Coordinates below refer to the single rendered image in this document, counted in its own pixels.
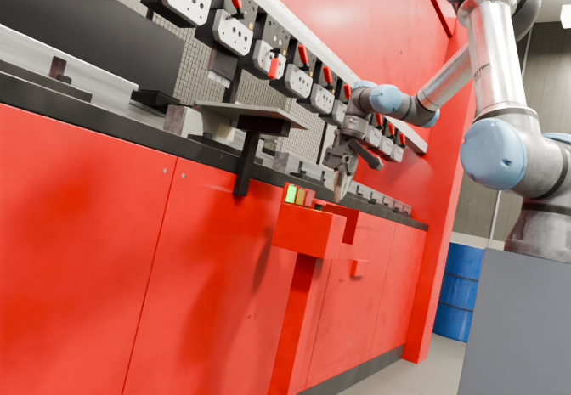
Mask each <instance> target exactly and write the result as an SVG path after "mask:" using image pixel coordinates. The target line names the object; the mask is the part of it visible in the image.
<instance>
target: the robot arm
mask: <svg viewBox="0 0 571 395"><path fill-rule="evenodd" d="M447 1H448V3H453V4H454V5H455V6H456V13H457V19H458V21H459V23H460V24H461V25H462V26H463V27H465V28H466V32H467V39H468V42H467V43H466V44H465V45H464V46H463V47H462V48H461V49H460V50H459V51H458V52H457V53H456V54H455V55H454V56H453V57H452V58H451V59H450V60H449V61H448V62H447V63H446V64H445V65H444V66H443V67H442V68H441V69H440V70H439V71H438V72H437V73H436V74H435V75H434V76H433V77H432V78H431V79H430V80H429V81H428V82H427V83H426V84H425V85H424V86H423V87H422V88H421V89H420V90H419V91H418V93H417V94H416V95H415V96H410V95H408V94H405V93H401V92H400V91H399V90H398V89H397V87H395V86H394V85H386V84H383V85H379V86H377V85H376V84H375V83H373V82H368V81H361V80H359V81H356V82H355V83H354V85H353V89H352V91H351V93H350V98H349V101H348V106H347V108H346V112H345V115H344V118H343V121H342V126H341V131H340V130H336V129H335V130H334V133H333V134H335V137H334V141H333V144H332V145H330V146H329V147H326V151H325V155H324V159H323V161H322V164H323V165H324V166H327V167H329V168H331V169H333V170H336V172H334V175H333V178H331V179H326V180H325V182H324V186H325V187H326V188H327V189H329V190H331V191H333V192H334V193H335V203H338V202H339V201H340V200H341V199H342V198H343V196H344V195H345V194H346V193H347V191H348V188H349V186H350V184H351V182H352V181H353V176H354V173H355V170H356V168H357V164H358V157H359V155H360V156H361V157H362V158H363V159H364V160H365V161H366V162H368V165H369V167H370V168H371V169H376V170H377V171H380V170H381V169H382V167H383V164H382V163H381V160H380V159H379V158H378V157H376V156H373V155H372V154H371V153H370V152H369V151H368V150H367V149H365V148H364V147H363V146H362V145H361V144H360V143H359V142H358V141H363V138H364V135H365V133H366V130H367V127H368V124H369V121H370V116H371V114H381V115H384V116H388V117H391V118H393V119H396V120H400V121H404V122H407V123H409V124H412V125H413V126H415V127H423V128H429V127H432V126H433V125H435V123H436V120H437V119H438V118H439V108H441V107H442V106H443V105H444V104H445V103H446V102H447V101H448V100H449V99H450V98H451V97H453V96H454V95H455V94H456V93H457V92H458V91H459V90H460V89H461V88H462V87H464V86H465V85H466V84H467V83H468V82H469V81H470V80H471V79H473V86H474V93H475V99H476V106H477V113H478V116H477V117H476V118H475V119H474V120H473V121H472V123H471V126H470V127H469V128H468V130H467V131H466V133H465V135H464V137H463V138H464V139H465V142H464V143H461V148H460V158H461V165H462V167H463V169H464V171H465V173H466V175H467V176H468V177H469V178H470V179H471V180H473V181H474V182H476V183H479V184H482V185H483V186H485V187H486V188H489V189H493V190H500V191H504V192H507V193H510V194H513V195H518V196H521V197H523V203H522V208H521V212H520V216H519V218H518V220H517V221H516V223H515V224H514V226H513V228H512V230H511V232H510V233H509V235H508V236H507V238H506V241H505V244H504V250H503V251H509V252H513V253H517V254H522V255H526V256H530V257H538V258H542V259H546V260H550V261H554V262H562V263H567V264H570V265H571V136H570V135H569V134H566V133H543V134H541V131H540V124H539V119H538V115H537V114H536V112H535V111H534V110H532V109H530V108H528V107H527V105H526V100H525V95H524V91H523V82H522V77H521V71H520V67H519V62H518V56H517V48H516V43H517V42H518V41H519V40H521V39H522V38H523V37H524V35H525V34H526V33H527V32H528V31H529V29H530V28H531V26H532V25H533V23H534V21H535V20H536V18H537V16H538V13H539V12H540V5H541V0H447ZM356 140H358V141H356ZM331 146H332V147H331ZM358 154H359V155H358ZM345 173H346V174H345Z"/></svg>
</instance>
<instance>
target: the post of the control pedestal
mask: <svg viewBox="0 0 571 395"><path fill-rule="evenodd" d="M323 263H324V259H321V258H317V257H311V256H309V255H305V254H302V253H297V260H296V265H295V269H294V273H293V277H292V282H291V288H290V293H289V296H288V301H287V304H286V309H285V316H284V320H283V325H282V328H281V332H280V339H279V344H278V348H277V352H276V356H275V360H274V367H273V371H272V375H271V380H270V383H269V391H268V395H296V391H297V384H298V380H299V375H300V372H301V368H302V360H303V356H304V352H305V347H306V343H307V339H308V332H309V328H310V324H311V319H312V315H313V311H314V304H315V300H316V296H317V291H318V287H319V280H320V275H321V271H322V268H323Z"/></svg>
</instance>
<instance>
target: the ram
mask: <svg viewBox="0 0 571 395"><path fill-rule="evenodd" d="M254 1H255V2H256V3H257V4H258V9H257V13H269V14H270V15H271V16H272V17H273V18H274V19H275V20H277V21H278V22H279V23H280V24H281V25H282V26H284V27H285V28H286V29H287V30H288V31H289V32H290V33H291V36H290V40H299V41H300V42H301V43H302V44H303V45H304V46H305V47H307V48H308V49H309V50H310V51H311V52H312V53H313V54H315V55H316V56H317V58H316V61H319V62H324V63H325V64H326V65H327V66H329V67H330V68H331V69H332V70H333V71H334V72H335V73H336V74H337V75H338V78H337V80H343V81H345V82H346V83H347V84H348V85H349V86H350V87H353V85H354V81H353V80H352V79H351V78H350V77H349V76H348V75H347V74H346V73H344V72H343V71H342V70H341V69H340V68H339V67H338V66H337V65H336V64H335V63H334V62H332V61H331V60H330V59H329V58H328V57H327V56H326V55H325V54H324V53H323V52H322V51H320V50H319V49H318V48H317V47H316V46H315V45H314V44H313V43H312V42H311V41H310V40H308V39H307V38H306V37H305V36H304V35H303V34H302V33H301V32H300V31H299V30H298V29H297V28H296V27H295V26H294V25H293V24H292V23H291V22H290V21H289V20H288V19H286V18H285V17H284V16H283V15H282V14H281V13H280V12H279V11H278V10H277V9H276V8H274V7H273V6H272V5H271V4H270V3H269V2H268V1H267V0H254ZM280 1H281V2H282V3H283V4H284V5H285V6H286V7H287V8H288V9H289V10H290V11H291V12H292V13H293V14H294V15H295V16H296V17H297V18H298V19H299V20H300V21H301V22H302V23H303V24H304V25H305V26H306V27H307V28H308V29H309V30H310V31H311V32H312V33H313V34H314V35H315V36H316V37H317V38H318V39H319V40H320V41H321V42H322V43H323V44H324V45H325V46H326V47H328V48H329V49H330V50H331V51H332V52H333V53H334V54H335V55H336V56H337V57H338V58H339V59H340V60H341V61H342V62H343V63H344V64H345V65H346V66H347V67H348V68H349V69H350V70H351V71H352V72H353V73H354V74H355V75H356V76H358V77H359V78H360V79H361V80H362V81H368V82H373V83H375V84H376V85H377V86H379V85H383V84H386V85H394V86H395V87H397V89H398V90H399V91H400V92H401V93H405V94H408V95H410V96H415V95H416V94H417V93H418V91H419V90H420V89H421V88H422V87H423V86H424V85H425V84H426V83H427V82H428V81H429V80H430V79H431V78H432V77H433V76H434V75H435V74H436V73H437V72H438V71H439V70H440V69H441V68H442V67H443V66H444V60H445V56H446V52H447V47H448V43H449V39H448V36H447V34H446V32H445V30H444V28H443V26H442V24H441V22H440V19H439V17H438V15H437V13H436V11H435V9H434V7H433V5H432V2H431V0H280ZM384 119H388V120H389V121H390V122H391V123H392V124H393V125H394V126H395V127H396V129H399V130H400V131H401V132H402V133H403V134H404V135H406V137H405V141H404V144H406V145H407V146H408V147H409V148H410V149H412V150H413V151H414V152H418V153H425V154H426V152H427V149H426V148H425V147H424V146H423V145H422V144H421V143H420V142H419V141H418V140H417V139H416V138H414V137H413V136H412V135H411V134H410V133H409V132H408V131H407V130H406V129H405V128H404V127H402V126H401V125H400V124H399V123H398V122H397V121H396V120H395V119H393V118H391V117H388V116H384ZM406 124H407V125H408V126H409V127H410V128H411V129H412V130H414V131H415V132H416V133H417V134H418V135H419V136H420V137H421V138H422V139H423V140H424V141H425V142H426V143H427V144H428V140H429V136H430V132H431V128H430V127H429V128H423V127H415V126H413V125H412V124H409V123H407V122H406Z"/></svg>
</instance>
